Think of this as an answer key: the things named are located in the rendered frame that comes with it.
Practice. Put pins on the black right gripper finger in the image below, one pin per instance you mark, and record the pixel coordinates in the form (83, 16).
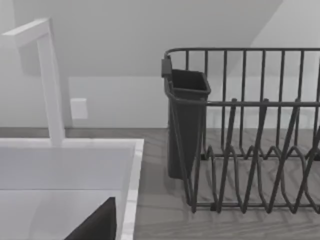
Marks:
(100, 223)

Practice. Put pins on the tall white tap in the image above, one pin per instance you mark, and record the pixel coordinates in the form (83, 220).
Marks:
(50, 82)

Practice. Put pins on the dark grey utensil cup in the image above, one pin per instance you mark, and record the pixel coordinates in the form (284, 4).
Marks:
(183, 120)

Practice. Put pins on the white sink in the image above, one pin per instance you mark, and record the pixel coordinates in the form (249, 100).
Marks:
(67, 170)

